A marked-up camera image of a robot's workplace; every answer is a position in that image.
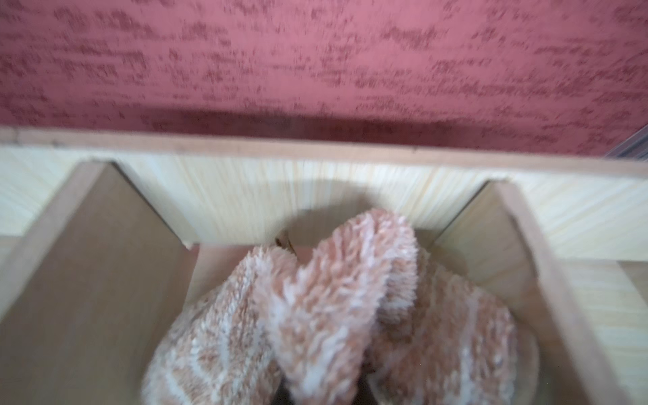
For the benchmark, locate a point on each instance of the light wooden bookshelf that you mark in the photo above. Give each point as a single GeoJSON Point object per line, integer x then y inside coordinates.
{"type": "Point", "coordinates": [105, 237]}

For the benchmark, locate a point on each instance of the fluffy beige pink cloth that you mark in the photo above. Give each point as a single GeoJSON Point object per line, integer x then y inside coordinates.
{"type": "Point", "coordinates": [370, 302]}

